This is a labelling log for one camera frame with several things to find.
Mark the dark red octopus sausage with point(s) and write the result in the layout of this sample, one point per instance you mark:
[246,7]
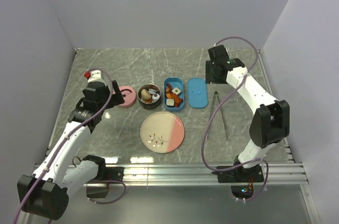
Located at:
[169,86]

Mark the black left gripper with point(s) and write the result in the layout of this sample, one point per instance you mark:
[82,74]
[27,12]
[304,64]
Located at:
[117,98]

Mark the pink and cream plate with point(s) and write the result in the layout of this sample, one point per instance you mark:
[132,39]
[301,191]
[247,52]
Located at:
[162,132]

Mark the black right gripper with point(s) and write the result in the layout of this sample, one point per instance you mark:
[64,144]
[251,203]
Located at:
[209,78]

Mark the steel serving tongs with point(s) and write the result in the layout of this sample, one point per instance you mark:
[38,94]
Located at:
[217,129]

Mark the round steel bowl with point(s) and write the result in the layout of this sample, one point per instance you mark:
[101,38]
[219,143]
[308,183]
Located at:
[153,104]

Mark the blue lunch box base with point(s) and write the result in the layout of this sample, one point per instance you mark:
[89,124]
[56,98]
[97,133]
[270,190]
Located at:
[175,82]

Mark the blue lunch box lid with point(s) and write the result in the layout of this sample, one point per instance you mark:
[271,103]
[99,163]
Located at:
[197,93]

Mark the aluminium front rail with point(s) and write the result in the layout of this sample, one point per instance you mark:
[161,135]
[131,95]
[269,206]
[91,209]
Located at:
[174,174]

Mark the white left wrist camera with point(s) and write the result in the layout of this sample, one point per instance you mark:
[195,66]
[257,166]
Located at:
[94,76]

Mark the white round rice cake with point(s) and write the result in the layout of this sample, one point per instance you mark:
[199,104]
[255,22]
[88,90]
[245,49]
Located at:
[152,91]

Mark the beige round bun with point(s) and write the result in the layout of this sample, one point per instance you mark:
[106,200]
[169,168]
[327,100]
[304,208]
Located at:
[145,94]

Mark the red chicken drumstick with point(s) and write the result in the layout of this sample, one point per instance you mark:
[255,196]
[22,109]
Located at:
[177,99]

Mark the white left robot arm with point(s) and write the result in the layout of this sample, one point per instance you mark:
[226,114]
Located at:
[47,191]

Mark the orange fried shrimp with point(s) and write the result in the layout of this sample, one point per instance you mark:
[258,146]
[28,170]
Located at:
[168,93]

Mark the sushi roll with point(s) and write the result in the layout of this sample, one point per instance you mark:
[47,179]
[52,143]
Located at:
[170,102]
[176,91]

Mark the pink round lid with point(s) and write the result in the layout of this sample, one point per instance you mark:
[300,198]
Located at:
[129,95]

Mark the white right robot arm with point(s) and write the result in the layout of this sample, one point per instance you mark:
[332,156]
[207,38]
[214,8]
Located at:
[271,118]

